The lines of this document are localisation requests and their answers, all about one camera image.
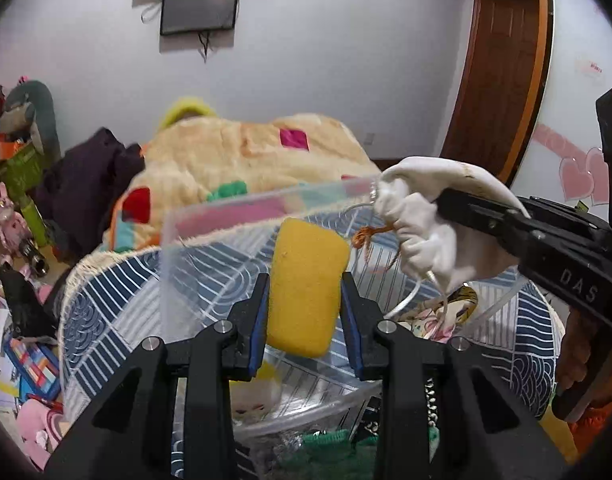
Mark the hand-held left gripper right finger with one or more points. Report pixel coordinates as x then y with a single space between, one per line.
349 332

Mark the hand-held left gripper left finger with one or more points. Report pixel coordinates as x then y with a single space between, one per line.
256 342

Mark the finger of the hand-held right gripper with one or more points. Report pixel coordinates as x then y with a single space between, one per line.
478 212

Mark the yellow sponge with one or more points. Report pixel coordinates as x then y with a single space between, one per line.
306 290

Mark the clear plastic storage box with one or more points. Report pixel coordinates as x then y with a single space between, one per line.
211 270

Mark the person's right hand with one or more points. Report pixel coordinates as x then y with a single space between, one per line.
573 355

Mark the small yellow-haired doll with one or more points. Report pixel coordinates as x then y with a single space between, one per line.
252 396

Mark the cartoon printed pouch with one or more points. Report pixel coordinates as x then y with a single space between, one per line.
435 321

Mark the black printed packet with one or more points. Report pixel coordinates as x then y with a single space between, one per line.
366 422

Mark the green knit cloth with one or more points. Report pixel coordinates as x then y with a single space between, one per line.
331 446

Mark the blue white patterned quilt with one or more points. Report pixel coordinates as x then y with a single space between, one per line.
116 310

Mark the brown wooden door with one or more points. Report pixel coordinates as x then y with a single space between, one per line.
505 70

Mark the beige plush blanket coloured squares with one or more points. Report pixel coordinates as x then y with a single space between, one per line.
226 155

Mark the colourful printed box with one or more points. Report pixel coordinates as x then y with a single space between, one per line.
33 369

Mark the black bag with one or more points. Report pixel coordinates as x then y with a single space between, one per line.
26 310

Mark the dark purple garment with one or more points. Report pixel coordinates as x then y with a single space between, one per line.
86 175

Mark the green bottle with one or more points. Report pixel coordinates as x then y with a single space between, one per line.
33 220

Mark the pink bunny doll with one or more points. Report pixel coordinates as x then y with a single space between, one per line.
8 217

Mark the green cardboard box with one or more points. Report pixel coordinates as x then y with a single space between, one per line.
21 172

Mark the grey green plush toy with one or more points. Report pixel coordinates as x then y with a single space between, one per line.
38 110

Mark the pink heart wall stickers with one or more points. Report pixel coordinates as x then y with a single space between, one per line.
580 175

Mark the white wall socket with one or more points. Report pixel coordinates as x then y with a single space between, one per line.
369 138

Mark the wall-mounted black screen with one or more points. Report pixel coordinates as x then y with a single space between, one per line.
198 7

